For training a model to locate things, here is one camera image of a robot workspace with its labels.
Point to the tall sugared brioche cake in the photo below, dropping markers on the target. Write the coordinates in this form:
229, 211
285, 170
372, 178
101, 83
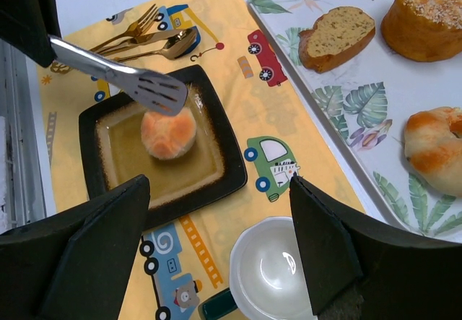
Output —
423, 30

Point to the gold fork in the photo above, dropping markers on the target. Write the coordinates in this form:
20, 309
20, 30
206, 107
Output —
137, 28

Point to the metal serving tongs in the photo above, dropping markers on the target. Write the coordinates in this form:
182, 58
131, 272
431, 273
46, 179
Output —
155, 91

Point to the square black brown plate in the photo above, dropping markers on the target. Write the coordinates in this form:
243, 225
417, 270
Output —
191, 160

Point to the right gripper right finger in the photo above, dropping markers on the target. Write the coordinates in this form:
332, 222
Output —
357, 267

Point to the herb bread slice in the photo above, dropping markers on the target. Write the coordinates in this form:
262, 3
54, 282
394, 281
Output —
335, 38

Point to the green mug white inside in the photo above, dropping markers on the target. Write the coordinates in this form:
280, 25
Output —
266, 279

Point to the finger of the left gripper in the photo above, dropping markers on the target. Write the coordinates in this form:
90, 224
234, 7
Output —
26, 25

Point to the small round bread roll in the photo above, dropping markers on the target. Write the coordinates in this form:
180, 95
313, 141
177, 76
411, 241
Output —
168, 137

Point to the yellow vehicle print placemat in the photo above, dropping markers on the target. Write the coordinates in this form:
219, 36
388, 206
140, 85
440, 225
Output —
253, 108

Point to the floral white serving tray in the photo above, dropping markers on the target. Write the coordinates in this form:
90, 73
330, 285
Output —
364, 104

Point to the aluminium table frame rail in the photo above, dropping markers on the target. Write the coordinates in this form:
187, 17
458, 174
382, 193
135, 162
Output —
22, 200

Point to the gold spoon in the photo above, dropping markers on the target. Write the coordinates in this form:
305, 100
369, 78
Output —
175, 46

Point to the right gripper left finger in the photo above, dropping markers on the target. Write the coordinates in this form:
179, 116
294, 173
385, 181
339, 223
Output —
75, 264

